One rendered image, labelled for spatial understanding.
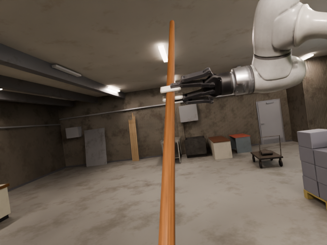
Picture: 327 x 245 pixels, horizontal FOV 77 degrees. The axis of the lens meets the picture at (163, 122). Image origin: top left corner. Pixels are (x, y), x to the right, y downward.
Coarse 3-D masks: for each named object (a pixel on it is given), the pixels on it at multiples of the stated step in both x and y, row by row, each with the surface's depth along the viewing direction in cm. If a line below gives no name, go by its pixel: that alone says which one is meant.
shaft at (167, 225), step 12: (168, 48) 99; (168, 60) 88; (168, 72) 80; (168, 84) 73; (168, 96) 68; (168, 108) 63; (168, 120) 59; (168, 132) 55; (168, 144) 52; (168, 156) 49; (168, 168) 47; (168, 180) 44; (168, 192) 42; (168, 204) 40; (168, 216) 39; (168, 228) 37; (168, 240) 36
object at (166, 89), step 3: (162, 87) 71; (165, 87) 71; (168, 87) 70; (177, 87) 69; (180, 87) 69; (162, 90) 70; (165, 90) 69; (168, 90) 69; (171, 90) 69; (174, 90) 69
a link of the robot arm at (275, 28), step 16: (272, 0) 51; (288, 0) 50; (256, 16) 56; (272, 16) 52; (288, 16) 51; (304, 16) 50; (320, 16) 49; (256, 32) 57; (272, 32) 54; (288, 32) 52; (304, 32) 51; (320, 32) 50; (256, 48) 60; (272, 48) 56; (288, 48) 55
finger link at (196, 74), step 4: (196, 72) 67; (200, 72) 66; (204, 72) 65; (208, 72) 64; (184, 76) 67; (188, 76) 67; (192, 76) 66; (196, 76) 66; (200, 76) 66; (204, 76) 66; (184, 80) 67; (188, 80) 67
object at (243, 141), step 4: (232, 136) 959; (236, 136) 937; (240, 136) 918; (244, 136) 900; (248, 136) 895; (232, 140) 1026; (236, 140) 903; (240, 140) 901; (244, 140) 900; (248, 140) 898; (232, 144) 1026; (236, 144) 904; (240, 144) 902; (244, 144) 900; (248, 144) 898; (232, 148) 1027; (236, 148) 905; (240, 148) 902; (244, 148) 900; (248, 148) 898; (240, 152) 902; (244, 152) 901
